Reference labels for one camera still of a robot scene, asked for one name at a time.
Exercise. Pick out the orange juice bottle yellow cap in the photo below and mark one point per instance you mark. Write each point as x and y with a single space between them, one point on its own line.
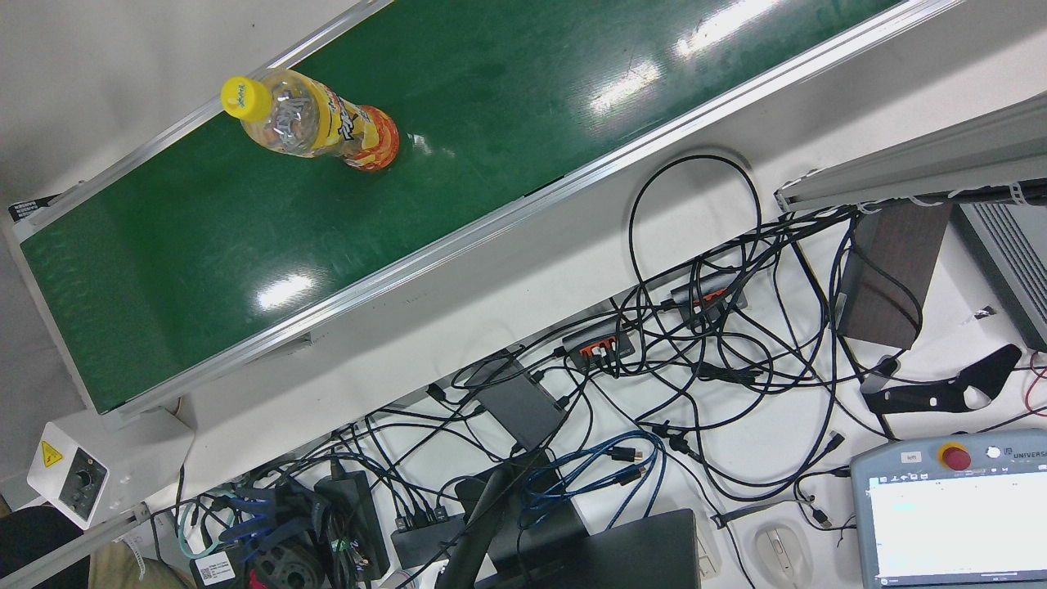
327 123

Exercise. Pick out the black hub orange ports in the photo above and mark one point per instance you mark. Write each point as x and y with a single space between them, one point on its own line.
597 337
703 290

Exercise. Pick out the dark grey flat box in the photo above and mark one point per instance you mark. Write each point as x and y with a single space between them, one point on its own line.
519 405

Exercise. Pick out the black monitor stand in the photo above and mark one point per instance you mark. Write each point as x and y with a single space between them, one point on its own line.
478 532

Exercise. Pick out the black usb hub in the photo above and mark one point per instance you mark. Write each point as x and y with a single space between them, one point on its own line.
425 540

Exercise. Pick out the black power brick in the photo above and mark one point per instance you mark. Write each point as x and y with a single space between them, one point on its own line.
352 515

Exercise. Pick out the black round device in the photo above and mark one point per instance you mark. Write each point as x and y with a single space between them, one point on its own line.
282 564

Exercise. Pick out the white computer mouse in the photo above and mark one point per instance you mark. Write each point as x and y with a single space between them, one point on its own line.
777 556

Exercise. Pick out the dark brown wooden block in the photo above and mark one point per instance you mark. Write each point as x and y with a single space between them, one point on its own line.
891 278

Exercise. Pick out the white conveyor control box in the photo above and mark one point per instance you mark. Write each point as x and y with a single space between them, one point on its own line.
106 458

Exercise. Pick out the grey teach pendant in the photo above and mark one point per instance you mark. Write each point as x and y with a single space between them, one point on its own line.
949 523

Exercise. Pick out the grey ribbed metal box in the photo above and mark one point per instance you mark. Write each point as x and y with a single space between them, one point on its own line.
1014 262

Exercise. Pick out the seated person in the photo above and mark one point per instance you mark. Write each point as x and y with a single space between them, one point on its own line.
114 568

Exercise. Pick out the green conveyor belt aluminium frame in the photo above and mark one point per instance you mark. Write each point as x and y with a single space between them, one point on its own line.
409 164

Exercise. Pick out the black curved bracket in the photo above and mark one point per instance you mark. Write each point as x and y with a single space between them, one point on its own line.
924 399

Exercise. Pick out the aluminium profile post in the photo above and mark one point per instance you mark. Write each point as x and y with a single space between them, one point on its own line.
924 164

